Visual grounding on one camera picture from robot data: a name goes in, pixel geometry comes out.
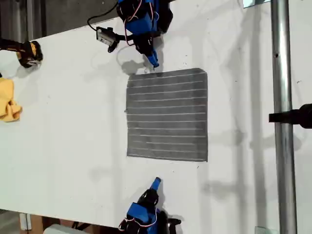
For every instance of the grey striped towel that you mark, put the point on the grey striped towel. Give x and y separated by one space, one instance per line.
168 114

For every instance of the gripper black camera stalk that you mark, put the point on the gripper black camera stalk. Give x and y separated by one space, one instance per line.
123 37

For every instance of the black clamp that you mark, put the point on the black clamp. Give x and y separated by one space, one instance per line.
292 117

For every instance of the white table bracket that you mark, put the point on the white table bracket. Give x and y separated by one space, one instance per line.
25 221

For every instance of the steel post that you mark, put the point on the steel post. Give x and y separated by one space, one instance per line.
282 73

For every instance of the white box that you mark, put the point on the white box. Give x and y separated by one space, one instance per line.
58 229

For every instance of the yellow black power tool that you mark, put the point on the yellow black power tool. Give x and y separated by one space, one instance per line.
29 52

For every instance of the yellow cloth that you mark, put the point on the yellow cloth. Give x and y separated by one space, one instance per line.
7 102

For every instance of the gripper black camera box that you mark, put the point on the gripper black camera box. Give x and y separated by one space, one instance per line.
175 222
104 35

